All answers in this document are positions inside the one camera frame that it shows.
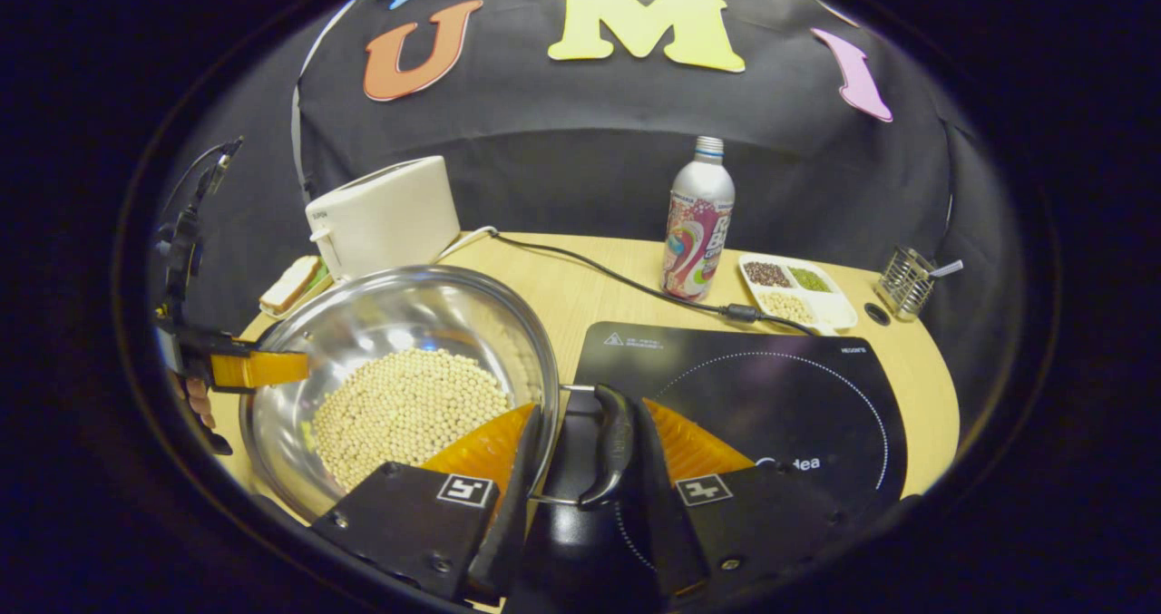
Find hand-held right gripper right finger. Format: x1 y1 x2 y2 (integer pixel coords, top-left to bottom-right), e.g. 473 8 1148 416
626 396 854 606

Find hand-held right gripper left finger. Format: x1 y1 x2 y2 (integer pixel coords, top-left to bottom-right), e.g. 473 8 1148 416
308 403 543 606

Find black induction cooktop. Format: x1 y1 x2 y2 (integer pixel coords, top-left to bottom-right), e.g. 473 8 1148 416
503 321 910 614

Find stainless steel pot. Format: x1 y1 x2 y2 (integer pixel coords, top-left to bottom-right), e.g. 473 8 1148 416
240 265 636 524

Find sandwich with lettuce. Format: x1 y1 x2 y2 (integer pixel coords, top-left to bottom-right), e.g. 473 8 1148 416
259 255 329 316

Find pile of soybeans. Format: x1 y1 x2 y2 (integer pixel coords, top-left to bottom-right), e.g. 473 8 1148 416
311 348 513 492

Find white toaster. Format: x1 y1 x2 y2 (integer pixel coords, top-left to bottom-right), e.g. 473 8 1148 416
305 155 462 281

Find white divided dish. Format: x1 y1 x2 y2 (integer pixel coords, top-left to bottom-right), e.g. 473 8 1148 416
737 252 859 336

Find silver drink bottle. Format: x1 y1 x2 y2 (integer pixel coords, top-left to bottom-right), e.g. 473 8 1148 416
660 136 736 302

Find black backdrop cloth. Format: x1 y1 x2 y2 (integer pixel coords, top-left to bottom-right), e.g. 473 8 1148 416
145 0 1030 415

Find black power cable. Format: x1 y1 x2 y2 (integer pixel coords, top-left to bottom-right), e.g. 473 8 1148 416
490 231 817 336

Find white toaster cable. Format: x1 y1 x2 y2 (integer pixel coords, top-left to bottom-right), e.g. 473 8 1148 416
435 225 500 263

